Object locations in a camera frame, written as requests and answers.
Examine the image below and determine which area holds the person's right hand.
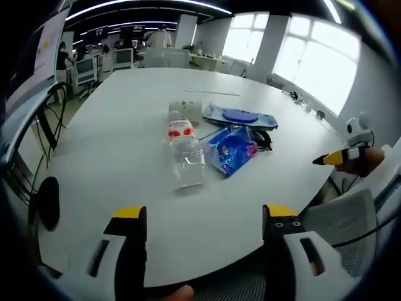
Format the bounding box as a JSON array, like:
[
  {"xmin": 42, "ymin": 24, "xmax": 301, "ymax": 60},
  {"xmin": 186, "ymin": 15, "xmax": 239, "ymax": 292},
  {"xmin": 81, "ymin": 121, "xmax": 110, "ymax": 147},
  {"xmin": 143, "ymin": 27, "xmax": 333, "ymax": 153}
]
[{"xmin": 336, "ymin": 145, "xmax": 386, "ymax": 179}]

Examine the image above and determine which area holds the blue plastic bag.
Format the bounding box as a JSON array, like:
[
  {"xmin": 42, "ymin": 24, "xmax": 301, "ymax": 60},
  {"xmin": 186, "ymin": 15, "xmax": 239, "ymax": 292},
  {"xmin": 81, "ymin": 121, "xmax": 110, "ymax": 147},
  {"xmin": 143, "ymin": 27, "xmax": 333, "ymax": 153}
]
[{"xmin": 199, "ymin": 125, "xmax": 261, "ymax": 180}]

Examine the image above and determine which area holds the person's left hand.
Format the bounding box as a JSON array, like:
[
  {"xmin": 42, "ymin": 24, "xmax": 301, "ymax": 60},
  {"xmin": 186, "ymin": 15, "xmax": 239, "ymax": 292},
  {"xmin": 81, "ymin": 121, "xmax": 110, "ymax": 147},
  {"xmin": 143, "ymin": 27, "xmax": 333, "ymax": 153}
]
[{"xmin": 162, "ymin": 284, "xmax": 195, "ymax": 301}]

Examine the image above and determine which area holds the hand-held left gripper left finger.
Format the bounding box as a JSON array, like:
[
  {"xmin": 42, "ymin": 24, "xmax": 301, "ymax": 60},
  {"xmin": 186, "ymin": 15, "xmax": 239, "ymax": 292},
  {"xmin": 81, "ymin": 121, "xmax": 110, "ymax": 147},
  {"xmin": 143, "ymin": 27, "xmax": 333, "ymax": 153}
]
[{"xmin": 67, "ymin": 205, "xmax": 148, "ymax": 301}]

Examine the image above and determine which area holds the white ruler strip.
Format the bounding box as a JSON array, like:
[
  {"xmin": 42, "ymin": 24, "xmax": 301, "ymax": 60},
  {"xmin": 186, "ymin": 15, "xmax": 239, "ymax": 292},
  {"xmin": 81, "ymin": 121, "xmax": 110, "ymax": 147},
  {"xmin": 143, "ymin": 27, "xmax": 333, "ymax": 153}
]
[{"xmin": 184, "ymin": 88, "xmax": 241, "ymax": 97}]

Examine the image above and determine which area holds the black clip object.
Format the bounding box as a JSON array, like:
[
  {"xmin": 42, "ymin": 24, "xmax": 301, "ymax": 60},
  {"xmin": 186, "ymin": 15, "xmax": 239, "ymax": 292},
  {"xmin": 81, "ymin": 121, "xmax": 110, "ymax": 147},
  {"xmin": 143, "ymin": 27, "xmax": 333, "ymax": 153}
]
[{"xmin": 252, "ymin": 129, "xmax": 275, "ymax": 154}]

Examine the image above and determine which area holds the grey mesh office chair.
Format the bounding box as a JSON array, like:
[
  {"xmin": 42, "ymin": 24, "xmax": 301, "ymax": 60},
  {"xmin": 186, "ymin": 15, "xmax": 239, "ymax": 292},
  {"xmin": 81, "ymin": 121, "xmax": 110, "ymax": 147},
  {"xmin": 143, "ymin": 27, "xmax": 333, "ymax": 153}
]
[{"xmin": 299, "ymin": 187, "xmax": 380, "ymax": 280}]

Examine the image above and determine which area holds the white table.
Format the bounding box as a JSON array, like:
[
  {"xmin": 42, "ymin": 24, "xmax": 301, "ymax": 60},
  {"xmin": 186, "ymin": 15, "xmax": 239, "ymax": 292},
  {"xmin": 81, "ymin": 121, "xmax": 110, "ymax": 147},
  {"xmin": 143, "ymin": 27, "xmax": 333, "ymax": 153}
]
[{"xmin": 39, "ymin": 66, "xmax": 349, "ymax": 288}]

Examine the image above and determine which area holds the white tissue pack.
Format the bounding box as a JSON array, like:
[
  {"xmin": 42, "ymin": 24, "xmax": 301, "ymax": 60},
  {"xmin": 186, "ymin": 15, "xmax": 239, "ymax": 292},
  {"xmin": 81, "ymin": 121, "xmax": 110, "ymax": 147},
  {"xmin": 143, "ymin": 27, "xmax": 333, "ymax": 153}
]
[{"xmin": 169, "ymin": 97, "xmax": 203, "ymax": 127}]

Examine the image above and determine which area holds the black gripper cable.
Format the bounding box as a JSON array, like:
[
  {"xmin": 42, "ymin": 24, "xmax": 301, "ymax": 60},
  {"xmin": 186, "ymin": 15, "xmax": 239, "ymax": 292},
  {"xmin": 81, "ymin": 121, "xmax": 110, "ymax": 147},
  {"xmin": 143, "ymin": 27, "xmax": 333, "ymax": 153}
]
[{"xmin": 331, "ymin": 130, "xmax": 391, "ymax": 250}]

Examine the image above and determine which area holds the small pink item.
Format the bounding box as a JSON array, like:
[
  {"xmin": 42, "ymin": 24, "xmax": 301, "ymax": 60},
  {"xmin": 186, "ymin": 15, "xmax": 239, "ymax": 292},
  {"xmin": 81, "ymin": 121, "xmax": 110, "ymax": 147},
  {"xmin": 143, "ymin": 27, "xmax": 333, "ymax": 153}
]
[{"xmin": 245, "ymin": 140, "xmax": 260, "ymax": 157}]

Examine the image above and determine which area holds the white standing banner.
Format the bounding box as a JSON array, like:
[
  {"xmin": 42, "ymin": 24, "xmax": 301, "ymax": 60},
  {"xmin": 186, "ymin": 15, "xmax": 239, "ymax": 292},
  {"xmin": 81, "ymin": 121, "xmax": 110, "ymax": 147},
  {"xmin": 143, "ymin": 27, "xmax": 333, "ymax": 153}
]
[{"xmin": 5, "ymin": 4, "xmax": 71, "ymax": 107}]

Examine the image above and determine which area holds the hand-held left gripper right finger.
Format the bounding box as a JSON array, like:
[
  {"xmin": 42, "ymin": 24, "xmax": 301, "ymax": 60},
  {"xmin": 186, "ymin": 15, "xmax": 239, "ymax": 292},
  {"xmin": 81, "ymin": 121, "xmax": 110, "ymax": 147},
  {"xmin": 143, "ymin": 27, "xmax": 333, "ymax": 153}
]
[{"xmin": 262, "ymin": 204, "xmax": 346, "ymax": 301}]

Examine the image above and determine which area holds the black round chair part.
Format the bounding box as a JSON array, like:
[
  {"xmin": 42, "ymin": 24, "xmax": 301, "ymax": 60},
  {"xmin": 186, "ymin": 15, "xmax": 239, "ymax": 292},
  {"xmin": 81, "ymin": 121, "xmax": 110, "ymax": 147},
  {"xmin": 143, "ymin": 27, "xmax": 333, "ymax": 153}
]
[{"xmin": 36, "ymin": 176, "xmax": 61, "ymax": 232}]

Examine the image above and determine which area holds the black cables bundle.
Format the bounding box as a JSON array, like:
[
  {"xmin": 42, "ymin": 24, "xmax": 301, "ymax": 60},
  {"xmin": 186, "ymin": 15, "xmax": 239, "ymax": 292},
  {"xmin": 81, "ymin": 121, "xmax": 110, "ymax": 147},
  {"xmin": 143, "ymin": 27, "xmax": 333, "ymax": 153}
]
[{"xmin": 6, "ymin": 82, "xmax": 70, "ymax": 204}]

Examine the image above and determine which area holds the blue wet wipes pack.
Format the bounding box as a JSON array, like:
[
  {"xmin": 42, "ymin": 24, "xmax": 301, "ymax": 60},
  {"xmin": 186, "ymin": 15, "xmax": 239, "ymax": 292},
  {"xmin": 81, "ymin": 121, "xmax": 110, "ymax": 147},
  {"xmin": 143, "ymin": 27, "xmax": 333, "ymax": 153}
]
[{"xmin": 201, "ymin": 103, "xmax": 279, "ymax": 132}]

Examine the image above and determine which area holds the clear plastic bottle red label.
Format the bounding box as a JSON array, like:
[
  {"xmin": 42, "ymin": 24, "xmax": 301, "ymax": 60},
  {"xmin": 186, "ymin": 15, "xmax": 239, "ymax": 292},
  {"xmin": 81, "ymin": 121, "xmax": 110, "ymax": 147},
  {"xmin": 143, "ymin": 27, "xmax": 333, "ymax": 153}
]
[{"xmin": 162, "ymin": 110, "xmax": 208, "ymax": 193}]

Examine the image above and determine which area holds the white office chair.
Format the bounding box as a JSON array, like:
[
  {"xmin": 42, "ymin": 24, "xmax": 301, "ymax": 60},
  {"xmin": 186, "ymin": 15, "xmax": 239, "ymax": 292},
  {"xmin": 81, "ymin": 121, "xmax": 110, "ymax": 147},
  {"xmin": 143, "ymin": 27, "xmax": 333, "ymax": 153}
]
[
  {"xmin": 74, "ymin": 57, "xmax": 100, "ymax": 92},
  {"xmin": 112, "ymin": 49, "xmax": 136, "ymax": 71}
]

